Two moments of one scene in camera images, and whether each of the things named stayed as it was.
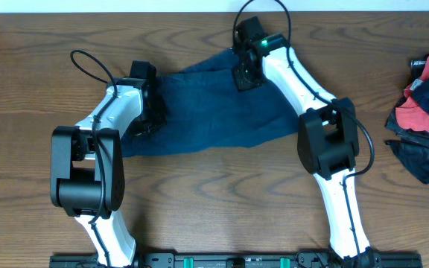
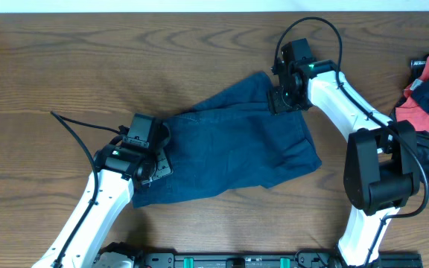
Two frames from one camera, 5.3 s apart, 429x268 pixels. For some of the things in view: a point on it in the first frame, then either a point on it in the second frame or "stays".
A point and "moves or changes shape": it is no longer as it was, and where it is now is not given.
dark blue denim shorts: (204, 107) moves or changes shape
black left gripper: (161, 118) to (166, 168)
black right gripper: (242, 84) to (277, 105)
